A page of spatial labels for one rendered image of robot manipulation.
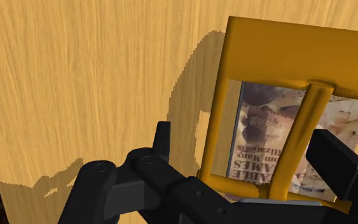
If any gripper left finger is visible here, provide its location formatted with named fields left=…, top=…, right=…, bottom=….
left=57, top=120, right=198, bottom=224

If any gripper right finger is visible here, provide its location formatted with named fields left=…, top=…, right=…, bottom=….
left=305, top=129, right=358, bottom=224

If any book with brown cover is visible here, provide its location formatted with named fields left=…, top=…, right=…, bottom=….
left=224, top=81, right=358, bottom=203

